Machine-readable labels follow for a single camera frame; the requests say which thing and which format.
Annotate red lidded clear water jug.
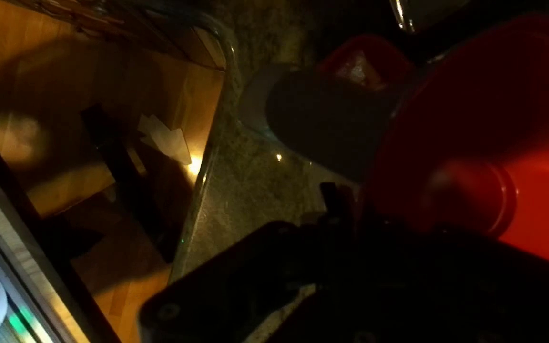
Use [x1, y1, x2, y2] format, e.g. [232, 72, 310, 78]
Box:
[239, 13, 549, 261]

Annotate wooden cabinet drawers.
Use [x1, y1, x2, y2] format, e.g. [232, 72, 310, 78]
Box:
[0, 0, 224, 343]

